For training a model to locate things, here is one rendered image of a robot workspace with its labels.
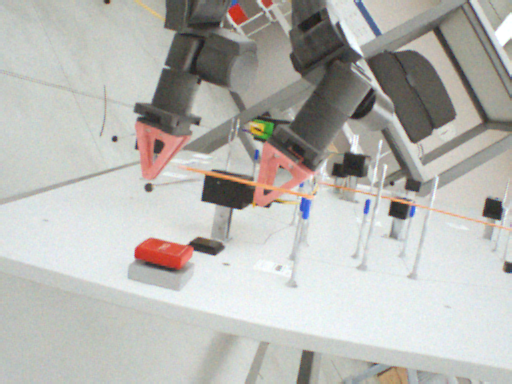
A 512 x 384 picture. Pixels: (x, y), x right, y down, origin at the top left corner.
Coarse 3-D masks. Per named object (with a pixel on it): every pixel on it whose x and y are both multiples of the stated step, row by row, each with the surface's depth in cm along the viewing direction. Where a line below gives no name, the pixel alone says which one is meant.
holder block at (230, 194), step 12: (204, 180) 76; (216, 180) 76; (228, 180) 76; (252, 180) 78; (204, 192) 76; (216, 192) 76; (228, 192) 76; (240, 192) 75; (228, 204) 76; (240, 204) 76
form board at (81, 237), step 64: (64, 192) 89; (128, 192) 98; (192, 192) 109; (320, 192) 137; (0, 256) 55; (64, 256) 59; (128, 256) 64; (192, 256) 69; (256, 256) 74; (320, 256) 80; (384, 256) 86; (448, 256) 93; (192, 320) 53; (256, 320) 53; (320, 320) 56; (384, 320) 58; (448, 320) 61
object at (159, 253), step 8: (152, 240) 60; (160, 240) 61; (136, 248) 57; (144, 248) 57; (152, 248) 57; (160, 248) 58; (168, 248) 58; (176, 248) 59; (184, 248) 60; (192, 248) 61; (136, 256) 57; (144, 256) 57; (152, 256) 57; (160, 256) 56; (168, 256) 56; (176, 256) 56; (184, 256) 57; (152, 264) 58; (160, 264) 57; (168, 264) 56; (176, 264) 56; (184, 264) 58
